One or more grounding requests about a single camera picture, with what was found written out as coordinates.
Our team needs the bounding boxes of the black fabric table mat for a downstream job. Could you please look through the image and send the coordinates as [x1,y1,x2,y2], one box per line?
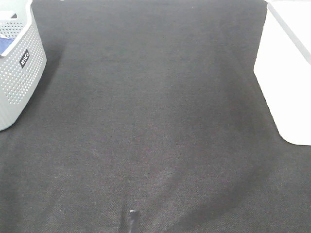
[0,0,311,233]

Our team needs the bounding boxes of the white plastic bin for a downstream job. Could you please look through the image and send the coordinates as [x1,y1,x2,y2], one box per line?
[254,0,311,146]

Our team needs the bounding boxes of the grey perforated plastic basket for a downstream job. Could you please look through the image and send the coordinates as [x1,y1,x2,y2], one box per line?
[0,0,47,130]

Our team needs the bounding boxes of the blue towel in basket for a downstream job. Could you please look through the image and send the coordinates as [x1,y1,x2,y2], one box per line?
[0,34,15,57]

